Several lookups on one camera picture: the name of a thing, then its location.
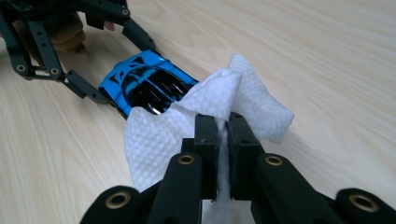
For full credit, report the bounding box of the white wet wipe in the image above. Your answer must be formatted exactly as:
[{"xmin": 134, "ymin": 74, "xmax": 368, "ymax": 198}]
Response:
[{"xmin": 123, "ymin": 52, "xmax": 296, "ymax": 224}]

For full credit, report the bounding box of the blue black toy car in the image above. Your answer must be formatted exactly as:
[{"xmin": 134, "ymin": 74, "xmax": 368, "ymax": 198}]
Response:
[{"xmin": 98, "ymin": 49, "xmax": 200, "ymax": 119}]

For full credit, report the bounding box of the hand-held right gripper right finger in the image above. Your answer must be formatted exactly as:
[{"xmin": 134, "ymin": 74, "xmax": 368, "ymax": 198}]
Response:
[{"xmin": 226, "ymin": 112, "xmax": 265, "ymax": 201}]

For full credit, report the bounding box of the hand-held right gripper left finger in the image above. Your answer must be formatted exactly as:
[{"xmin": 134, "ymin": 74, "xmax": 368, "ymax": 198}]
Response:
[{"xmin": 181, "ymin": 113, "xmax": 220, "ymax": 201}]

